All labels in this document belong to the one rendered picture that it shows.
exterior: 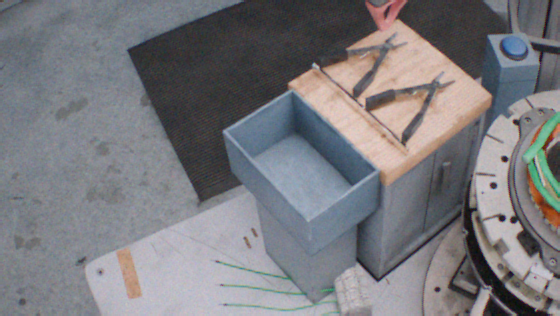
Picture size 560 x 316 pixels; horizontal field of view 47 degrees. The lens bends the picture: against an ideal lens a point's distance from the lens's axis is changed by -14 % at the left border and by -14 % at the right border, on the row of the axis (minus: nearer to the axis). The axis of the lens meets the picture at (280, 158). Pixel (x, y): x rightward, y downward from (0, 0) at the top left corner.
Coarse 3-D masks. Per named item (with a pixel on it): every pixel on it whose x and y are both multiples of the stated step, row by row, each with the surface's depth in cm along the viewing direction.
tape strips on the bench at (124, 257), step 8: (128, 248) 115; (120, 256) 114; (128, 256) 114; (120, 264) 113; (128, 264) 113; (128, 272) 112; (128, 280) 111; (136, 280) 111; (128, 288) 111; (136, 288) 110; (128, 296) 110; (136, 296) 110
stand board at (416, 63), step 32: (384, 32) 100; (352, 64) 96; (416, 64) 95; (448, 64) 95; (320, 96) 93; (416, 96) 92; (448, 96) 92; (480, 96) 91; (352, 128) 90; (448, 128) 89; (384, 160) 86; (416, 160) 88
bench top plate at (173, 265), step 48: (144, 240) 116; (192, 240) 115; (240, 240) 115; (432, 240) 112; (96, 288) 111; (144, 288) 110; (192, 288) 110; (240, 288) 110; (288, 288) 109; (384, 288) 107
